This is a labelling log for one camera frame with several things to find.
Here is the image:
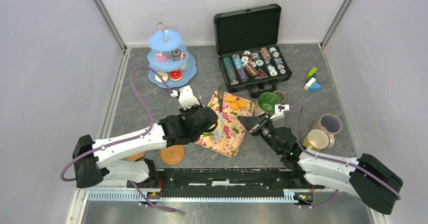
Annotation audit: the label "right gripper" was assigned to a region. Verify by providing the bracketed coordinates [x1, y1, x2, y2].
[237, 112, 281, 155]

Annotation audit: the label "red glazed donut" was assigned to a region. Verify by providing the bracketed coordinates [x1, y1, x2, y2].
[169, 70, 183, 81]

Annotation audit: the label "white glazed donut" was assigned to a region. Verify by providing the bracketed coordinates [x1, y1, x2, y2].
[155, 71, 169, 83]

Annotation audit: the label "chocolate sprinkled donut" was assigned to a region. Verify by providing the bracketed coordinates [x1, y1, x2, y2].
[179, 64, 187, 71]

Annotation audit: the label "chocolate swirl cake roll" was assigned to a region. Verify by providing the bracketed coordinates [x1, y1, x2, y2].
[171, 48, 185, 62]

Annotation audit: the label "pink cupcake with topping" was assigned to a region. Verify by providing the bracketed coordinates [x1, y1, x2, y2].
[156, 51, 169, 63]

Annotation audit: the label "silver serving tongs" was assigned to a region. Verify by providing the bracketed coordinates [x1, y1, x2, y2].
[210, 86, 225, 140]

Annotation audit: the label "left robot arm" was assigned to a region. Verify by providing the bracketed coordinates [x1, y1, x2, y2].
[72, 86, 218, 189]

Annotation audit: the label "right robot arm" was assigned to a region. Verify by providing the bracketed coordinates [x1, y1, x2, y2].
[237, 104, 403, 215]

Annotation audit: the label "floral rectangular tray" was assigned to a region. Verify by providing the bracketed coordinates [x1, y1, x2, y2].
[196, 92, 255, 157]

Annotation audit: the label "round orange biscuit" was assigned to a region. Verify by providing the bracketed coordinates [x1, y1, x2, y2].
[236, 98, 247, 108]
[230, 101, 240, 110]

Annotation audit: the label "round orange biscuit lower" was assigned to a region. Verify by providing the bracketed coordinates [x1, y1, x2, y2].
[230, 101, 240, 110]

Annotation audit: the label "green-inside floral mug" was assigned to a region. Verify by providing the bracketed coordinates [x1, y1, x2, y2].
[254, 92, 281, 116]

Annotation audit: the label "square yellow biscuit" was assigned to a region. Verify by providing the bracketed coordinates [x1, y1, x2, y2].
[224, 95, 237, 103]

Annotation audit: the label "woven rattan coaster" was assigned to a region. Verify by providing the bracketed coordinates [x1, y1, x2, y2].
[159, 145, 185, 165]

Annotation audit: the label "small beige cup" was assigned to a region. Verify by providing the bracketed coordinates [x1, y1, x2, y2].
[273, 90, 286, 103]

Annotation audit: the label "black poker chip case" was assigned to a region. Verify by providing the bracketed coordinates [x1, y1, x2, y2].
[213, 4, 292, 98]

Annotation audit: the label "blue three-tier cake stand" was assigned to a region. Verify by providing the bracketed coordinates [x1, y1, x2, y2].
[147, 21, 197, 88]

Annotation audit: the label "yellow mug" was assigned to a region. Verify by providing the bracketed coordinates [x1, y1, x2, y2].
[302, 129, 330, 151]

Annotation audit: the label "colourful toy block stack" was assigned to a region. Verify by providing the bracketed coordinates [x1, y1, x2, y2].
[304, 67, 321, 92]

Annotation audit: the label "beige mug purple inside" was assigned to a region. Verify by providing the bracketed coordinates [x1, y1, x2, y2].
[312, 114, 342, 149]

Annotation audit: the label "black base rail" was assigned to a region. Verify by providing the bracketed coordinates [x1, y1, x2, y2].
[136, 167, 312, 189]

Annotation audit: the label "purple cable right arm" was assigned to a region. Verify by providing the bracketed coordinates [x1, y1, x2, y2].
[287, 104, 402, 210]

